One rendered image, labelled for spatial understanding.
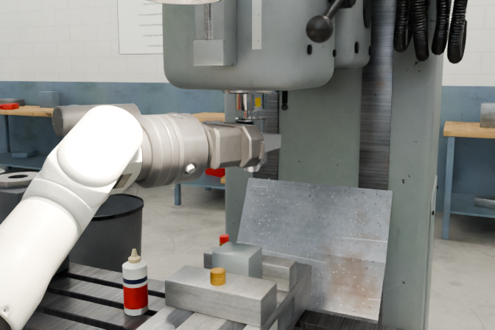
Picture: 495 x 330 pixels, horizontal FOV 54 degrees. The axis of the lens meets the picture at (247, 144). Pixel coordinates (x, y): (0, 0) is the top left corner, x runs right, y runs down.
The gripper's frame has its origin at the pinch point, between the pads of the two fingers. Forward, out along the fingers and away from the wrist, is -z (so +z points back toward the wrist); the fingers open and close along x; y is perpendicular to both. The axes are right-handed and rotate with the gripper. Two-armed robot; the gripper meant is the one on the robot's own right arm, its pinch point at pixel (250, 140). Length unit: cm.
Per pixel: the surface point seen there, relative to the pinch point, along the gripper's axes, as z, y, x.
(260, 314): 5.4, 21.6, -8.2
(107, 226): -56, 65, 167
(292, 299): -6.9, 25.5, -2.4
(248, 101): 1.9, -5.8, -1.5
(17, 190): 20.2, 12.0, 41.0
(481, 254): -309, 119, 87
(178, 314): 11.4, 23.5, 1.9
